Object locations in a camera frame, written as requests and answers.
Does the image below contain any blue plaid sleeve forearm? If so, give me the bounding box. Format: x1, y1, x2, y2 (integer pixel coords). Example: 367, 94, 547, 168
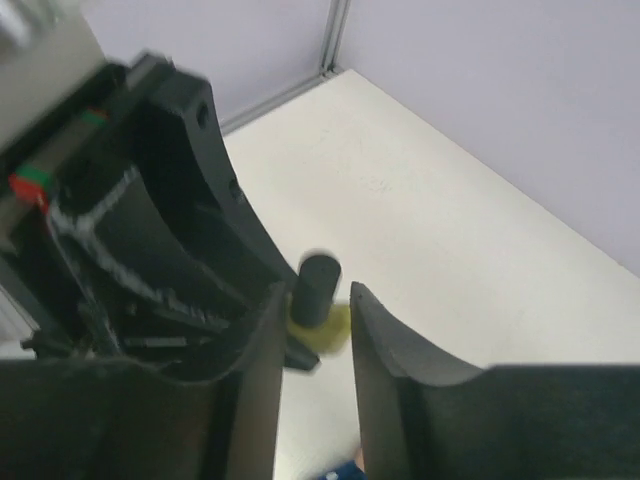
318, 460, 367, 480

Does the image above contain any left aluminium frame post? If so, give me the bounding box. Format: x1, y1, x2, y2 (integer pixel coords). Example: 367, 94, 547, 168
319, 0, 351, 76

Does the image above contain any yellow nail polish bottle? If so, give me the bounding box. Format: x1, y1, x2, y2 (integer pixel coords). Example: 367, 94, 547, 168
285, 294, 351, 356

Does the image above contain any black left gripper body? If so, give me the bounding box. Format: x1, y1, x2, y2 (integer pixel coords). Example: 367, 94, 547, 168
1, 54, 240, 361

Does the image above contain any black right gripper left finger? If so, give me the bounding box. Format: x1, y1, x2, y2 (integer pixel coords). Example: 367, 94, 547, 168
1, 283, 286, 479

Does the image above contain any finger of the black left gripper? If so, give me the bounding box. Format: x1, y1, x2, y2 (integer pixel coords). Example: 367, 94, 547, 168
284, 334, 320, 372
144, 70, 295, 301

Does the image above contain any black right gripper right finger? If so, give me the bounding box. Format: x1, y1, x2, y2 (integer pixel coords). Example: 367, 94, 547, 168
350, 283, 639, 479

